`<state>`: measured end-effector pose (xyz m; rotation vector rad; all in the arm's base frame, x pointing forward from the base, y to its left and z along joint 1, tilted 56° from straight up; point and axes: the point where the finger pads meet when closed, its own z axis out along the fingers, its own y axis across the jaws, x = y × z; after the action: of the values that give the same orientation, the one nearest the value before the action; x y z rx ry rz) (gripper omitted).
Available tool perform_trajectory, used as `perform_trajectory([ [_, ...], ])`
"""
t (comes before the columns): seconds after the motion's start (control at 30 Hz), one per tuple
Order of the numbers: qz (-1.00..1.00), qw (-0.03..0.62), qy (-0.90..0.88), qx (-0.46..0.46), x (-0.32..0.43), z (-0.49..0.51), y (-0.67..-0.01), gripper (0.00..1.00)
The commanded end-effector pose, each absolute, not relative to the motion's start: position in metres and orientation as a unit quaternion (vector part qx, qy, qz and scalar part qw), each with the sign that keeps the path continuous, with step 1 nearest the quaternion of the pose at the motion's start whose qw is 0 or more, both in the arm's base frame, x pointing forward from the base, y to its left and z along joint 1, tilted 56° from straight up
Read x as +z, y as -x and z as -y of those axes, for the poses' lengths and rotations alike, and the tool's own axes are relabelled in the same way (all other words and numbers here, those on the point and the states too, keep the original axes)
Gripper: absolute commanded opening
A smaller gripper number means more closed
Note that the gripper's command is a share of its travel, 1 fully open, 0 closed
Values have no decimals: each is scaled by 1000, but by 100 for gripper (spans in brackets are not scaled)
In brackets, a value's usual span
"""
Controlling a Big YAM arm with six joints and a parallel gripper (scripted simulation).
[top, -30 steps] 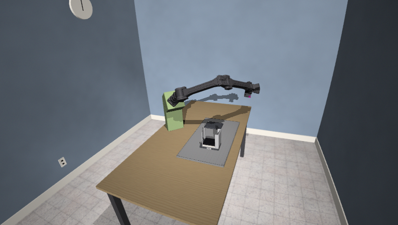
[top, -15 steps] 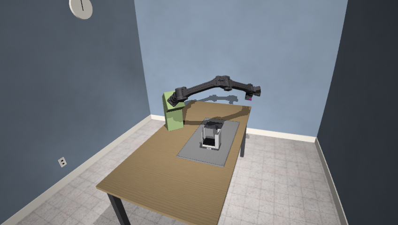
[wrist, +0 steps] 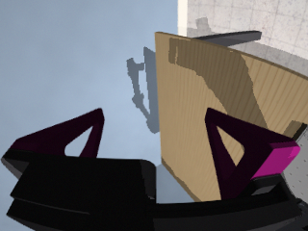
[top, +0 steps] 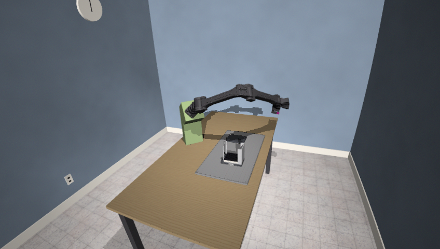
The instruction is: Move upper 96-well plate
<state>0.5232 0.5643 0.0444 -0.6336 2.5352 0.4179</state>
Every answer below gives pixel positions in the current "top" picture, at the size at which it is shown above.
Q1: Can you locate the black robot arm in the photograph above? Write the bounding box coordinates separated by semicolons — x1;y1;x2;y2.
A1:
185;84;289;118

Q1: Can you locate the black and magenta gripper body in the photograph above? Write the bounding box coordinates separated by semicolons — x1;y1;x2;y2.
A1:
271;105;280;114

